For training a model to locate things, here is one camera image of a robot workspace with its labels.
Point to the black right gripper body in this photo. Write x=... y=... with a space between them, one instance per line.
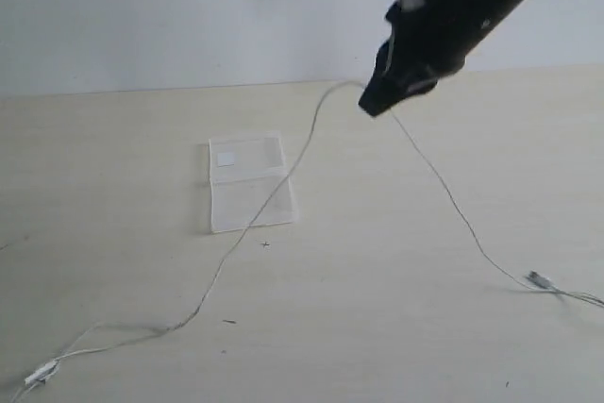
x=434 y=41

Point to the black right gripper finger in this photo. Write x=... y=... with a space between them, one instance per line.
x=379 y=95
x=412 y=87

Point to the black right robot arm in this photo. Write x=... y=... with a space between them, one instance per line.
x=430 y=40

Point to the clear plastic storage case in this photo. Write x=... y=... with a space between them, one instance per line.
x=248 y=182

